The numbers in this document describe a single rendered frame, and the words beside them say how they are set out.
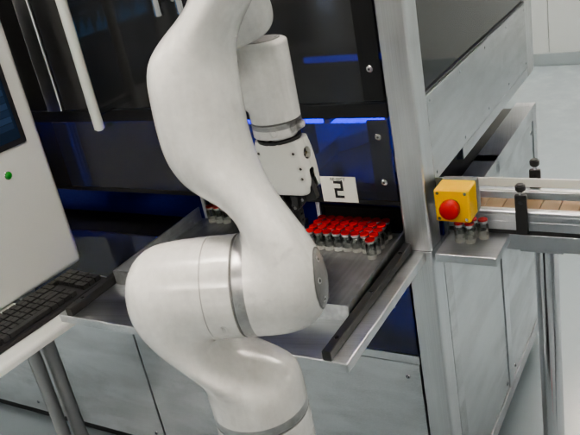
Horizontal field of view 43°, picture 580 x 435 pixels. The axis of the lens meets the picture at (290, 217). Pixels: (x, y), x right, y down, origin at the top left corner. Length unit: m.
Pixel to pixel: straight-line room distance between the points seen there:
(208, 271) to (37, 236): 1.24
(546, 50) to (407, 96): 4.78
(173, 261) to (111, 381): 1.66
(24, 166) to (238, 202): 1.25
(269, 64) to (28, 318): 0.95
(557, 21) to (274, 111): 5.06
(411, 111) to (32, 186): 1.01
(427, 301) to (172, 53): 1.03
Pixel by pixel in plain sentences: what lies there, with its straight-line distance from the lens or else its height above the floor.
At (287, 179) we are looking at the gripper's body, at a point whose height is 1.19.
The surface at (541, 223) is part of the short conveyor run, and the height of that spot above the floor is 0.91.
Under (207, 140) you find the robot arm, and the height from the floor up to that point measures 1.41.
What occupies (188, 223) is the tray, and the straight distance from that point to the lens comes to 1.91.
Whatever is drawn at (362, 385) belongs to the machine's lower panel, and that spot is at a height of 0.49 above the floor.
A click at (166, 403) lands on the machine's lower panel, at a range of 2.36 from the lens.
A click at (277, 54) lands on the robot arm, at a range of 1.16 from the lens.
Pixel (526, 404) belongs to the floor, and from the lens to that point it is 2.54.
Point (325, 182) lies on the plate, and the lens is 1.60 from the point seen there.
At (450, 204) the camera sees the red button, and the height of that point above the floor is 1.01.
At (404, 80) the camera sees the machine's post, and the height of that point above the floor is 1.25.
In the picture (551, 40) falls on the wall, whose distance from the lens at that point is 6.17.
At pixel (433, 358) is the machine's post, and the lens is 1.73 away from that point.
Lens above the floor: 1.63
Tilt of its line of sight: 24 degrees down
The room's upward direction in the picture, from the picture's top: 11 degrees counter-clockwise
